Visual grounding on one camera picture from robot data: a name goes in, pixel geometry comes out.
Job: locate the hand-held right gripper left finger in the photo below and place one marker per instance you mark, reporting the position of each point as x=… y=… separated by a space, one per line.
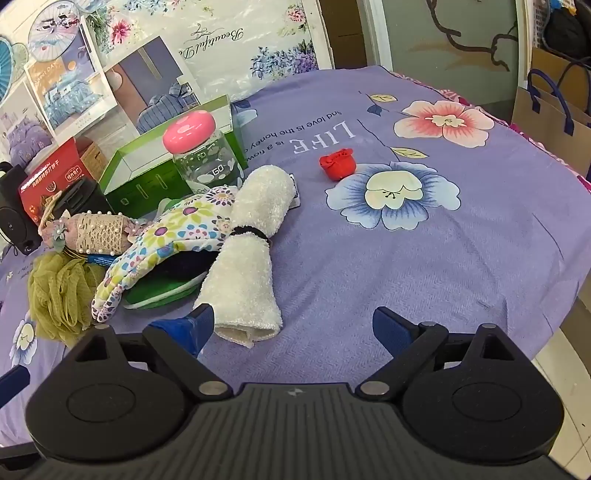
x=196 y=328

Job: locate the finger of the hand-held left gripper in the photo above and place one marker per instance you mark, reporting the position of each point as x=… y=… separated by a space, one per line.
x=14 y=384

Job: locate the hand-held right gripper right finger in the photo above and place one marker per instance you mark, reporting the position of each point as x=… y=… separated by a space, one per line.
x=391 y=330

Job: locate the white towel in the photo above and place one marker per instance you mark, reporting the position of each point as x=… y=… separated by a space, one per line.
x=247 y=277

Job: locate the green mesh bath pouf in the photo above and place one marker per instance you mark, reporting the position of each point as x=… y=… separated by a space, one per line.
x=57 y=300

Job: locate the floral oven mitt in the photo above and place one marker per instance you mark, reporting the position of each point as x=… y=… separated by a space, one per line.
x=171 y=230

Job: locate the green box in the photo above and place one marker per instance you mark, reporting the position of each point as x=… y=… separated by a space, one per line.
x=143 y=161

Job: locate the green flat plate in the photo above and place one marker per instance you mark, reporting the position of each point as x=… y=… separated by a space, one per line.
x=154 y=293

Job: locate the purple floral bedsheet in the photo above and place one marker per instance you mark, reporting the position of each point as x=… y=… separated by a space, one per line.
x=415 y=277

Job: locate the glass jar with pink lid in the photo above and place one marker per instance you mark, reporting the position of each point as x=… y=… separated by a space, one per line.
x=203 y=157

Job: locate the red fabric rose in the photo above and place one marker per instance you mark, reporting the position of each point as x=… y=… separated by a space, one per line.
x=337 y=165

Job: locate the black cup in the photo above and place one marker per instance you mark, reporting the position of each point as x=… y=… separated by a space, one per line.
x=81 y=196

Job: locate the black speaker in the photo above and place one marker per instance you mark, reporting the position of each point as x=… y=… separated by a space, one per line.
x=14 y=207

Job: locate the red cracker box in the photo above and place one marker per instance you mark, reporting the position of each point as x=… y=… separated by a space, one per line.
x=44 y=184

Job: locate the plaid bedding poster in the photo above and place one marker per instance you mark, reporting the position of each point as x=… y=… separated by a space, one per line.
x=147 y=87

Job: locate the purple bedding poster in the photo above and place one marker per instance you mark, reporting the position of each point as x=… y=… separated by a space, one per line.
x=25 y=134

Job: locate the brown paper bag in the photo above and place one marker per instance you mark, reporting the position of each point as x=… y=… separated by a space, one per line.
x=549 y=124

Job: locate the blue bedding poster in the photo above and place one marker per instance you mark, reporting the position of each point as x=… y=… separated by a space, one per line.
x=69 y=92

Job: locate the floral bedding package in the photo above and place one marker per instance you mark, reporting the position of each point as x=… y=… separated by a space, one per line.
x=231 y=41

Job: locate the teal paper fan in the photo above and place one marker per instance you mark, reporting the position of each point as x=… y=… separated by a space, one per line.
x=11 y=64

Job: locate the round paper fan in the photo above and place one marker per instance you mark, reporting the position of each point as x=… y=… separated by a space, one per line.
x=57 y=27

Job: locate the black bag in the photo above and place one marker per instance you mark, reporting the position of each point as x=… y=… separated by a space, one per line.
x=564 y=27

